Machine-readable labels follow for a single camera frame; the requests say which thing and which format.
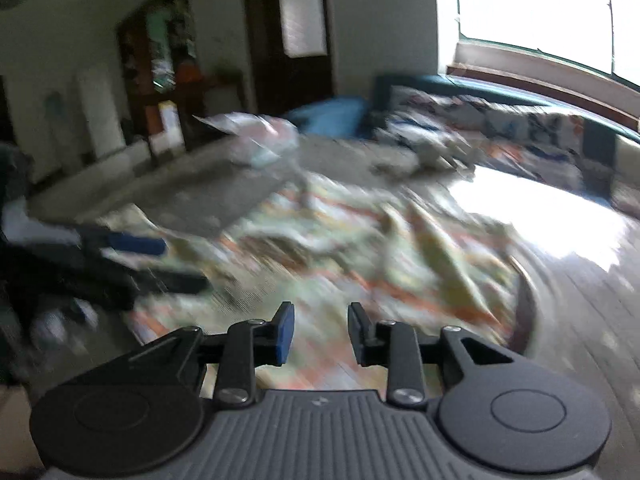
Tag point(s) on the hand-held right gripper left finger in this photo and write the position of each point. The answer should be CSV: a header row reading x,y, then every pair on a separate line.
x,y
285,332

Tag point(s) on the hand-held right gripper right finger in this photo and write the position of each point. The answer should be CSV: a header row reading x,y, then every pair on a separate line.
x,y
356,332

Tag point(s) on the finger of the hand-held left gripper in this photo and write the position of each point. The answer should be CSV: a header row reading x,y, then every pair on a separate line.
x,y
165,281
135,247

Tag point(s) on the floral pastel garment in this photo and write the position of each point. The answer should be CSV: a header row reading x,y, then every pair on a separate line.
x,y
375,260

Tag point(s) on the white box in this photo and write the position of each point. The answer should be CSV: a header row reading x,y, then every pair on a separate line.
x,y
167,130

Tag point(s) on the white pink plastic bag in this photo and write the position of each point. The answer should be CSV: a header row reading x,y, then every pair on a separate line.
x,y
260,145

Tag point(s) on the dark wooden table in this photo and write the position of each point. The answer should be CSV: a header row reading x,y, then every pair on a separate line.
x,y
210,95

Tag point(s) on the orange object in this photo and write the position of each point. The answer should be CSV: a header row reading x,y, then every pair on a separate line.
x,y
189,72

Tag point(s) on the cluttered shelf cabinet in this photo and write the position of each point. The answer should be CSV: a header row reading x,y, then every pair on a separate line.
x,y
155,35

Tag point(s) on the dark wooden door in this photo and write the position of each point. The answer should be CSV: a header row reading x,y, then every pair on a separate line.
x,y
265,70

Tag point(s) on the butterfly print pillow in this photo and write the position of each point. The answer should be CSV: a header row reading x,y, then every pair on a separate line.
x,y
435,110
545,140

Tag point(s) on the grey pillow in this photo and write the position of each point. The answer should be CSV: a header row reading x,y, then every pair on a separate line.
x,y
627,175

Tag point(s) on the green framed window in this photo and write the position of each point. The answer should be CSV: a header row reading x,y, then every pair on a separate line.
x,y
525,5

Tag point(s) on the teal bed frame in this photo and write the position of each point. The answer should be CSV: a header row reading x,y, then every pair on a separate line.
x,y
330,112

